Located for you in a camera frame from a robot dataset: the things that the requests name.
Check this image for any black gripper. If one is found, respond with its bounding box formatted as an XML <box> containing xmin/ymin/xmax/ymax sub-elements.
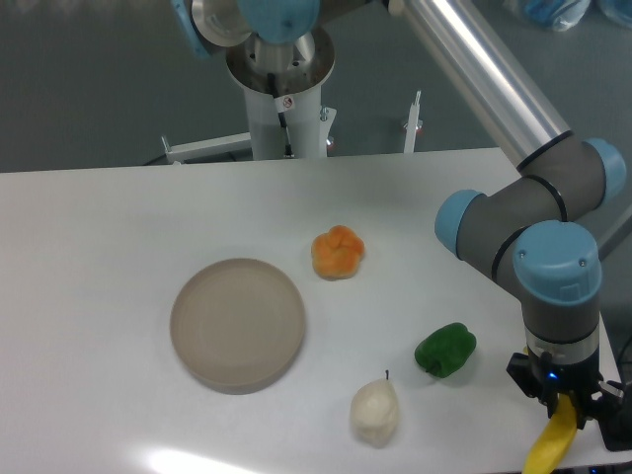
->
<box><xmin>507</xmin><ymin>349</ymin><xmax>623</xmax><ymax>430</ymax></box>

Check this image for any yellow banana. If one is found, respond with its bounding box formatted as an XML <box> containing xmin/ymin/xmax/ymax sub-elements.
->
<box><xmin>521</xmin><ymin>394</ymin><xmax>578</xmax><ymax>474</ymax></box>

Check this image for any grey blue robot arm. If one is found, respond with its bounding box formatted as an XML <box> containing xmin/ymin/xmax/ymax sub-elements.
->
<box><xmin>172</xmin><ymin>1</ymin><xmax>631</xmax><ymax>441</ymax></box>

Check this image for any black box at table edge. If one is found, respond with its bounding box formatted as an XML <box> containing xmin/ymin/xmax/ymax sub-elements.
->
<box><xmin>598</xmin><ymin>382</ymin><xmax>631</xmax><ymax>452</ymax></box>

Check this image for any green bell pepper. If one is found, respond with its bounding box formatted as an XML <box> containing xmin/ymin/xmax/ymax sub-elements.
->
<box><xmin>414</xmin><ymin>322</ymin><xmax>477</xmax><ymax>379</ymax></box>

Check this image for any white pear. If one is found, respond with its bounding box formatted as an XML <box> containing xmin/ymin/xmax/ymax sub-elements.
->
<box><xmin>349</xmin><ymin>369</ymin><xmax>400</xmax><ymax>448</ymax></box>

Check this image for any orange bread roll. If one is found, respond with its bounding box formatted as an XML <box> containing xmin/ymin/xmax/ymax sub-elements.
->
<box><xmin>311</xmin><ymin>225</ymin><xmax>365</xmax><ymax>280</ymax></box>

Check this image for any beige round plate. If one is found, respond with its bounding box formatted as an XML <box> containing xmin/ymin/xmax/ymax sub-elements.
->
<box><xmin>170</xmin><ymin>258</ymin><xmax>306</xmax><ymax>395</ymax></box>

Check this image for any blue plastic bag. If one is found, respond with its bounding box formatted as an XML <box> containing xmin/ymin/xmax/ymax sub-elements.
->
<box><xmin>504</xmin><ymin>0</ymin><xmax>591</xmax><ymax>33</ymax></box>

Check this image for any clear plastic bag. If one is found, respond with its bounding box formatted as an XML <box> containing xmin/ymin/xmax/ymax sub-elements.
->
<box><xmin>596</xmin><ymin>0</ymin><xmax>632</xmax><ymax>30</ymax></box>

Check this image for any black cable on pedestal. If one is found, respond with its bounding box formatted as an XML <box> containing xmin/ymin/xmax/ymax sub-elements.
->
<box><xmin>266</xmin><ymin>72</ymin><xmax>295</xmax><ymax>159</ymax></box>

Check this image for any white left frame bracket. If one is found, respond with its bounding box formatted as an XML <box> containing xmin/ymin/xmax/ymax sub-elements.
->
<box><xmin>161</xmin><ymin>132</ymin><xmax>251</xmax><ymax>164</ymax></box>

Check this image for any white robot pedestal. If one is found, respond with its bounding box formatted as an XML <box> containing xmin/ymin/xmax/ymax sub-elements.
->
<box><xmin>226</xmin><ymin>27</ymin><xmax>336</xmax><ymax>161</ymax></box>

